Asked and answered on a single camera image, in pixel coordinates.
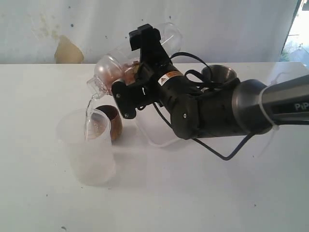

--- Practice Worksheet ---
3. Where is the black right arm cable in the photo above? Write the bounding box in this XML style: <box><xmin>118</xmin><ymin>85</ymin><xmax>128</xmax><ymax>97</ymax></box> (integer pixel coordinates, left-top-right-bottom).
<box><xmin>152</xmin><ymin>52</ymin><xmax>254</xmax><ymax>161</ymax></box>

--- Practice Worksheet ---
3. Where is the white rectangular tray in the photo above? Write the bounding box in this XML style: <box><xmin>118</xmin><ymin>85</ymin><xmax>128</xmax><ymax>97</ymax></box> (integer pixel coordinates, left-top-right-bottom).
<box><xmin>136</xmin><ymin>115</ymin><xmax>180</xmax><ymax>147</ymax></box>

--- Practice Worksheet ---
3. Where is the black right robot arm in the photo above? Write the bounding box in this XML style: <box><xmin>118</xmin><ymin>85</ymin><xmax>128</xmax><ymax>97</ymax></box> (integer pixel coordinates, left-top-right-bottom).
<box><xmin>125</xmin><ymin>24</ymin><xmax>309</xmax><ymax>140</ymax></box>

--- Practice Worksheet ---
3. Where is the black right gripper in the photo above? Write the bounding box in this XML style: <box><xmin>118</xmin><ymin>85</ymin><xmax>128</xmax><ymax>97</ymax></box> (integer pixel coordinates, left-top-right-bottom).
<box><xmin>129</xmin><ymin>23</ymin><xmax>184</xmax><ymax>109</ymax></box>

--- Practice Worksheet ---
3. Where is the white zip tie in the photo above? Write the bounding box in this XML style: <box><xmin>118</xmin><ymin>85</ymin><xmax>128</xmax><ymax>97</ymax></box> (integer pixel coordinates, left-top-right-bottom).
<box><xmin>256</xmin><ymin>72</ymin><xmax>288</xmax><ymax>158</ymax></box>

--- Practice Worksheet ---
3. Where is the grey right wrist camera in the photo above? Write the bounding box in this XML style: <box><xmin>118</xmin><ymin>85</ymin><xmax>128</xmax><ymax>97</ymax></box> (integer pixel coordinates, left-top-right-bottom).
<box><xmin>112</xmin><ymin>80</ymin><xmax>147</xmax><ymax>119</ymax></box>

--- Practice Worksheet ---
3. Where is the clear plastic shaker cup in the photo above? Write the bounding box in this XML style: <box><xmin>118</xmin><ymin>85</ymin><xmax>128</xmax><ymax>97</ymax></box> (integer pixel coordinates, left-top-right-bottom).
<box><xmin>98</xmin><ymin>23</ymin><xmax>183</xmax><ymax>84</ymax></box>

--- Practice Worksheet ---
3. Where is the frosted plastic container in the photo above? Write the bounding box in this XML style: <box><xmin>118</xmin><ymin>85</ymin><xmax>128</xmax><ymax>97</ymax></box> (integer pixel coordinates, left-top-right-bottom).
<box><xmin>56</xmin><ymin>109</ymin><xmax>116</xmax><ymax>186</ymax></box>

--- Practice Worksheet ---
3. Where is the brown wooden cup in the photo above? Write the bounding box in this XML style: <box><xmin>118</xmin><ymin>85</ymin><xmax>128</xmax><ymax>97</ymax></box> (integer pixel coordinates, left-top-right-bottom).
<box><xmin>96</xmin><ymin>105</ymin><xmax>123</xmax><ymax>142</ymax></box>

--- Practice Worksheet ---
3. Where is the clear plastic shaker lid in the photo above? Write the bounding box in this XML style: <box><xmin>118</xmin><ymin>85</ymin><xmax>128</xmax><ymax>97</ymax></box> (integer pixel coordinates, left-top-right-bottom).
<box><xmin>86</xmin><ymin>54</ymin><xmax>125</xmax><ymax>99</ymax></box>

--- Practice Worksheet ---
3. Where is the stainless steel cup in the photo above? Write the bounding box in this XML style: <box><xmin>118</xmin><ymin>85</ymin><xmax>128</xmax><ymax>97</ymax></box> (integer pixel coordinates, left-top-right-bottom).
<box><xmin>202</xmin><ymin>64</ymin><xmax>240</xmax><ymax>85</ymax></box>

